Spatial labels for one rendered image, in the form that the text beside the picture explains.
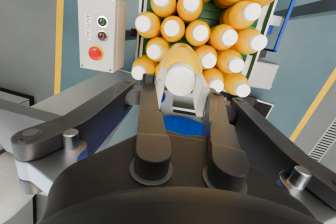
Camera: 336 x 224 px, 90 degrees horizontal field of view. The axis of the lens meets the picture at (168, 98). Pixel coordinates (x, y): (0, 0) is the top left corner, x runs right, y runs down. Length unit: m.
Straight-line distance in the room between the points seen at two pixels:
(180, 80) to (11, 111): 0.72
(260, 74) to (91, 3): 0.66
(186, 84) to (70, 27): 1.70
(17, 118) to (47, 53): 1.26
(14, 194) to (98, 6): 0.59
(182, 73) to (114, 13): 0.34
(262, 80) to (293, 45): 1.06
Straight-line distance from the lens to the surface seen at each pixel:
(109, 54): 0.52
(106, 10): 0.52
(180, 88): 0.21
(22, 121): 0.83
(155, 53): 0.47
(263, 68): 0.80
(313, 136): 2.32
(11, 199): 0.73
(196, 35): 0.46
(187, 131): 0.61
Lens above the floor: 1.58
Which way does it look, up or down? 69 degrees down
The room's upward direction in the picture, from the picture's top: 169 degrees counter-clockwise
